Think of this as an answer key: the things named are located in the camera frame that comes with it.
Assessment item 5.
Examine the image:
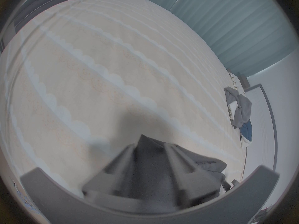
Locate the black garment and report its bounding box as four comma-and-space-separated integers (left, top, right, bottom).
131, 134, 227, 215

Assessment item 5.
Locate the white printed pillow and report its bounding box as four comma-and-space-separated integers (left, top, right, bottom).
228, 71, 246, 96

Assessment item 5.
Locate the pile of clothes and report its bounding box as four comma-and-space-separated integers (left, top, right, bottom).
224, 86, 254, 148

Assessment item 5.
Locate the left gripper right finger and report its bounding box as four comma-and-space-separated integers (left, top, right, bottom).
164, 144, 221, 201

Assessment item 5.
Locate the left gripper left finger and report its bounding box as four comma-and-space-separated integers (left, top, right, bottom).
83, 141, 138, 197

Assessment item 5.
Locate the bed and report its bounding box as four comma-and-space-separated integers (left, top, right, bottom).
0, 0, 279, 195

